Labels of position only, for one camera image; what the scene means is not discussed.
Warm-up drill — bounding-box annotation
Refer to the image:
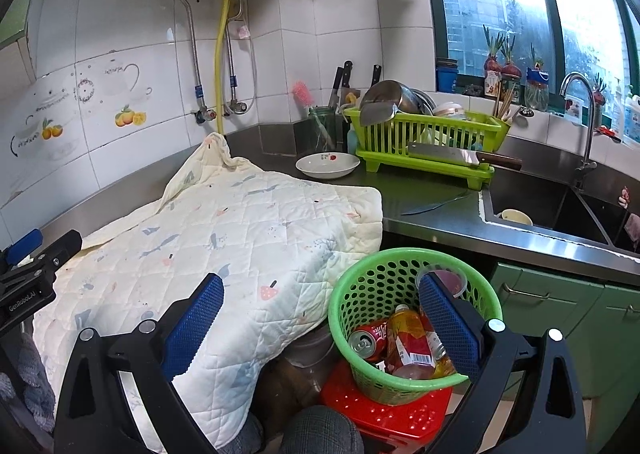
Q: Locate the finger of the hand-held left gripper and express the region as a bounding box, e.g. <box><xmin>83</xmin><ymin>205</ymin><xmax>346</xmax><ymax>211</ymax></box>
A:
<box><xmin>0</xmin><ymin>228</ymin><xmax>45</xmax><ymax>266</ymax></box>
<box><xmin>20</xmin><ymin>229</ymin><xmax>83</xmax><ymax>280</ymax></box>

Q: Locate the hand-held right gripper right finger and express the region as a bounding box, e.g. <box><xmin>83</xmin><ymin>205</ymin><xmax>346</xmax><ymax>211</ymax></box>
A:
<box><xmin>417</xmin><ymin>271</ymin><xmax>587</xmax><ymax>454</ymax></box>

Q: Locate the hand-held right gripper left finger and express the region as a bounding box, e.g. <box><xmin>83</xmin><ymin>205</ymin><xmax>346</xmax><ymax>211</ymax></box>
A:
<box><xmin>54</xmin><ymin>273</ymin><xmax>226</xmax><ymax>454</ymax></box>

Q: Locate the orange drink bottle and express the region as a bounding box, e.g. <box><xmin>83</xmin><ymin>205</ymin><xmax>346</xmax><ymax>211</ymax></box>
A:
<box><xmin>385</xmin><ymin>304</ymin><xmax>448</xmax><ymax>380</ymax></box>

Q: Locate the red plastic cup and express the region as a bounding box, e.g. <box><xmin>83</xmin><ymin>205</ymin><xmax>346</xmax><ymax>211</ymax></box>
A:
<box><xmin>425</xmin><ymin>269</ymin><xmax>468</xmax><ymax>300</ymax></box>

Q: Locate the red soda can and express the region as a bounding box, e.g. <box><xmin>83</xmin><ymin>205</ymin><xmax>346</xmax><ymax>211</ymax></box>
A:
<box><xmin>348</xmin><ymin>321</ymin><xmax>391</xmax><ymax>362</ymax></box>

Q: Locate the green plastic basket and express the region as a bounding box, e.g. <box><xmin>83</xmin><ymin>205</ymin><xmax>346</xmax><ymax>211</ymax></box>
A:
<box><xmin>327</xmin><ymin>247</ymin><xmax>503</xmax><ymax>406</ymax></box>

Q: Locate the grey knit cloth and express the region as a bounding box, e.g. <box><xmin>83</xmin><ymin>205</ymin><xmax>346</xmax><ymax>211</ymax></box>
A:
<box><xmin>0</xmin><ymin>334</ymin><xmax>56</xmax><ymax>435</ymax></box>

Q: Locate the cream quilted blanket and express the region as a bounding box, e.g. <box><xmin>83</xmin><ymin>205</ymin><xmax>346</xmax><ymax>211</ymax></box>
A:
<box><xmin>30</xmin><ymin>131</ymin><xmax>383</xmax><ymax>452</ymax></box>

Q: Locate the red plastic stool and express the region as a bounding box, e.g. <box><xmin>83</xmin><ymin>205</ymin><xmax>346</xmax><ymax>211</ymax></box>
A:
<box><xmin>320</xmin><ymin>359</ymin><xmax>453</xmax><ymax>445</ymax></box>

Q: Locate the clear plastic tub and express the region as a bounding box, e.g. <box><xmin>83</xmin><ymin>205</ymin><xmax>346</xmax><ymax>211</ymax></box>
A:
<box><xmin>287</xmin><ymin>329</ymin><xmax>336</xmax><ymax>367</ymax></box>

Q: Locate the slim kitchen knife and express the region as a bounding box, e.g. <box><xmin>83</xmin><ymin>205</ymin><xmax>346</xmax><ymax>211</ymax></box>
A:
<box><xmin>400</xmin><ymin>191</ymin><xmax>471</xmax><ymax>216</ymax></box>

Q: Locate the green cabinet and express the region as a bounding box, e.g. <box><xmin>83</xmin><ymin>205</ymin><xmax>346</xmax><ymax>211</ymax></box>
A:
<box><xmin>490</xmin><ymin>261</ymin><xmax>640</xmax><ymax>435</ymax></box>

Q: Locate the white cup in sink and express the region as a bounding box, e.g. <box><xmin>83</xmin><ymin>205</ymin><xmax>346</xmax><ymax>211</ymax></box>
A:
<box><xmin>497</xmin><ymin>208</ymin><xmax>534</xmax><ymax>226</ymax></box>

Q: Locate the steel sink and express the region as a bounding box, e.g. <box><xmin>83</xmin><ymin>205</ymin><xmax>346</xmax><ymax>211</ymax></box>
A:
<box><xmin>482</xmin><ymin>174</ymin><xmax>640</xmax><ymax>255</ymax></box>

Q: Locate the person's leg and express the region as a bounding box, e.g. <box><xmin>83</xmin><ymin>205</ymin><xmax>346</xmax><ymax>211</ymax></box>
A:
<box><xmin>280</xmin><ymin>405</ymin><xmax>366</xmax><ymax>454</ymax></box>

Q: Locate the green dish rack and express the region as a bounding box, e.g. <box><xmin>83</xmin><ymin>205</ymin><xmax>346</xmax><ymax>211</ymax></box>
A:
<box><xmin>342</xmin><ymin>107</ymin><xmax>511</xmax><ymax>187</ymax></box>

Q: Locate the white shallow bowl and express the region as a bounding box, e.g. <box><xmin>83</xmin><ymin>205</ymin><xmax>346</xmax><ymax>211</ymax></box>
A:
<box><xmin>295</xmin><ymin>152</ymin><xmax>361</xmax><ymax>179</ymax></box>

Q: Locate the bundle of chopsticks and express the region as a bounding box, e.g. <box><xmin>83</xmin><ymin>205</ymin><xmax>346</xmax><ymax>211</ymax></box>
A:
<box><xmin>492</xmin><ymin>84</ymin><xmax>521</xmax><ymax>122</ymax></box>

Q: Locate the green glass jar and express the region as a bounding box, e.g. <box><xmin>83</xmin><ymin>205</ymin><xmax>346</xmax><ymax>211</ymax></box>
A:
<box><xmin>308</xmin><ymin>106</ymin><xmax>337</xmax><ymax>152</ymax></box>

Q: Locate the steel pot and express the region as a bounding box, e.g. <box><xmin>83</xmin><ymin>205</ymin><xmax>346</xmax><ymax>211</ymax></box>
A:
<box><xmin>359</xmin><ymin>80</ymin><xmax>423</xmax><ymax>127</ymax></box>

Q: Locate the steel faucet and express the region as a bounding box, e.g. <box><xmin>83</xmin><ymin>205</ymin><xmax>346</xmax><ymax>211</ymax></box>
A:
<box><xmin>559</xmin><ymin>73</ymin><xmax>598</xmax><ymax>187</ymax></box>

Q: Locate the blue plastic container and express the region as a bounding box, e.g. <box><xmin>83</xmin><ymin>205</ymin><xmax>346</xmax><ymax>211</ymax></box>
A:
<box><xmin>436</xmin><ymin>58</ymin><xmax>460</xmax><ymax>92</ymax></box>

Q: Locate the jar with sprouting bulb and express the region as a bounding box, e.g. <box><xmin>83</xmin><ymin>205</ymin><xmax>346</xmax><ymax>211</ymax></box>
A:
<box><xmin>482</xmin><ymin>24</ymin><xmax>503</xmax><ymax>98</ymax></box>
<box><xmin>525</xmin><ymin>47</ymin><xmax>551</xmax><ymax>111</ymax></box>
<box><xmin>500</xmin><ymin>34</ymin><xmax>523</xmax><ymax>98</ymax></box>

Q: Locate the pink bottle brush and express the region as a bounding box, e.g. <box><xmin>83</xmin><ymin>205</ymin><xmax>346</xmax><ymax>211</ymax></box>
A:
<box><xmin>291</xmin><ymin>81</ymin><xmax>333</xmax><ymax>147</ymax></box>

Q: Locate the white plastic bottle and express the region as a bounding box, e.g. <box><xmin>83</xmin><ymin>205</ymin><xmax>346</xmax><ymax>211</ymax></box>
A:
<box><xmin>612</xmin><ymin>79</ymin><xmax>640</xmax><ymax>142</ymax></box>

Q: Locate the cleaver with wooden handle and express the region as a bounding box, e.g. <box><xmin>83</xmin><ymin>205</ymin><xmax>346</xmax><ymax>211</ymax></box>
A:
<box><xmin>407</xmin><ymin>141</ymin><xmax>523</xmax><ymax>171</ymax></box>

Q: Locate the long braided metal hose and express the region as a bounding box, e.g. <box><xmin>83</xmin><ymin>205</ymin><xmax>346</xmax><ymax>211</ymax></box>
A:
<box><xmin>175</xmin><ymin>0</ymin><xmax>211</xmax><ymax>124</ymax></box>

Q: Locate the yellow gas hose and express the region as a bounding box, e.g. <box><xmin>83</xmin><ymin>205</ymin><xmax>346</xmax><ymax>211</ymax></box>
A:
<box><xmin>215</xmin><ymin>0</ymin><xmax>232</xmax><ymax>135</ymax></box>

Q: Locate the short braided metal hose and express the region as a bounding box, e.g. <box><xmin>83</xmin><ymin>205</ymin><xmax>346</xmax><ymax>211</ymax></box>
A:
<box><xmin>225</xmin><ymin>0</ymin><xmax>248</xmax><ymax>116</ymax></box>

